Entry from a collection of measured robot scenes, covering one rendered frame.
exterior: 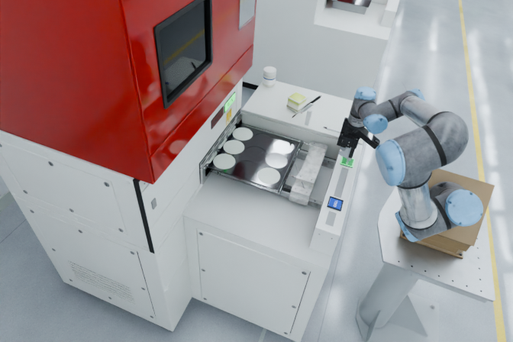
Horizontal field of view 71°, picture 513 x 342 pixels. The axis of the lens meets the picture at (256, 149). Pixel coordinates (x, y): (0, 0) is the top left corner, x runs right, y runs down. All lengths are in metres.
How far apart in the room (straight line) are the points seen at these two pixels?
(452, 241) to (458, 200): 0.32
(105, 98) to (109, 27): 0.21
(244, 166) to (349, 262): 1.15
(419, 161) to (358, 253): 1.64
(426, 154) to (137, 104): 0.72
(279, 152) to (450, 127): 0.90
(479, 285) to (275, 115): 1.11
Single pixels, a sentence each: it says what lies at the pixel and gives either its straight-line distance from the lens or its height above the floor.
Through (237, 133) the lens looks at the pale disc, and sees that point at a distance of 1.80.
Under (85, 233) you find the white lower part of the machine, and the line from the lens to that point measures 1.68.
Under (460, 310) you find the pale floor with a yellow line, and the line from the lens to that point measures 2.63.
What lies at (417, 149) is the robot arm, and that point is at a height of 1.48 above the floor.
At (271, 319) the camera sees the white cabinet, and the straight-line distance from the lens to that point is 1.99.
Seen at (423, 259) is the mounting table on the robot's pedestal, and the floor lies 0.82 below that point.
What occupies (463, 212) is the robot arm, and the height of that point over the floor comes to 1.16.
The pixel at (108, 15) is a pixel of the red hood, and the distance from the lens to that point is 0.86.
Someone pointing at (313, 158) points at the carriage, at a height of 0.88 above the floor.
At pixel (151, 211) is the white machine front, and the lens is 1.29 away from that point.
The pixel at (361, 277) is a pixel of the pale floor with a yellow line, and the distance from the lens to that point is 2.47.
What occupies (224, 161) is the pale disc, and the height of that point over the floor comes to 0.90.
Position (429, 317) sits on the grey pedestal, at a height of 0.01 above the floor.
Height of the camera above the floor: 2.05
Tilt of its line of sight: 42 degrees down
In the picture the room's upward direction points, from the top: 5 degrees clockwise
